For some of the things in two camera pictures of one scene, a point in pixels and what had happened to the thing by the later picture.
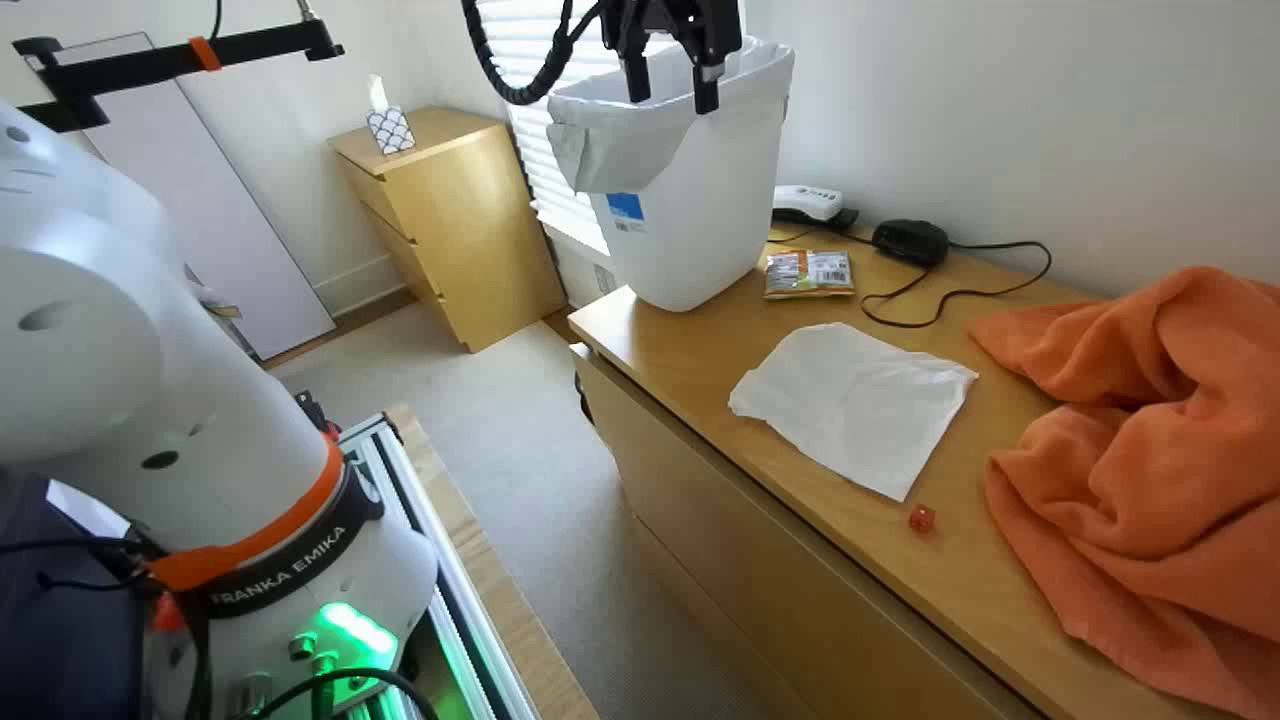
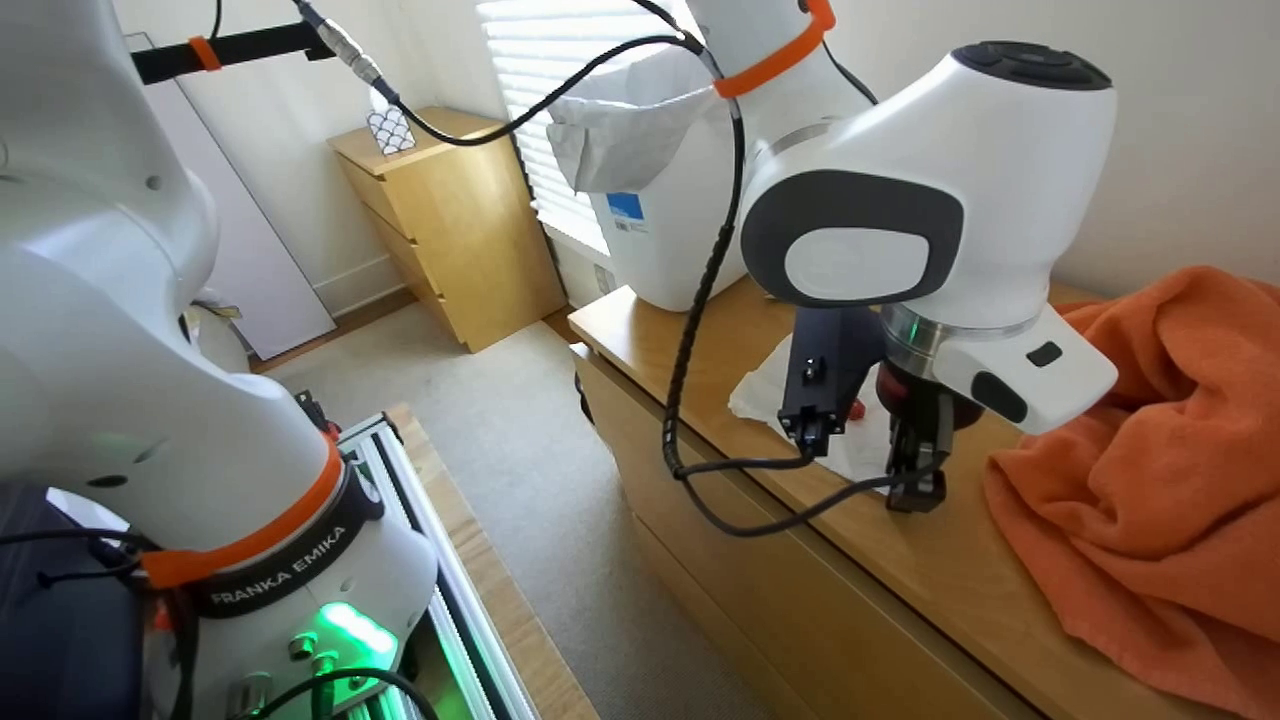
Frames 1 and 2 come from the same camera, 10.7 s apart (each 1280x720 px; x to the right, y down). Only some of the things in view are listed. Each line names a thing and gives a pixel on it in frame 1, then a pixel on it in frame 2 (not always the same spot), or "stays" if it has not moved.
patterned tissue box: (391, 127) stays
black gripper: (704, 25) → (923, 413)
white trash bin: (697, 236) stays
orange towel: (1149, 472) stays
